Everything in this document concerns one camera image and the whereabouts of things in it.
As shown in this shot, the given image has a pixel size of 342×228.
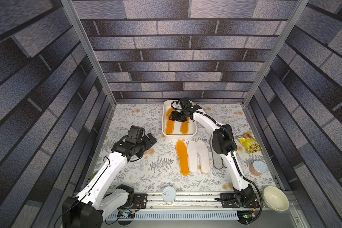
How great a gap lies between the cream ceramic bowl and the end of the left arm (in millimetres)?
655

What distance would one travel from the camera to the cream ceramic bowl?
686 millimetres

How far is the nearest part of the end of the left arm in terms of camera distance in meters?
0.54
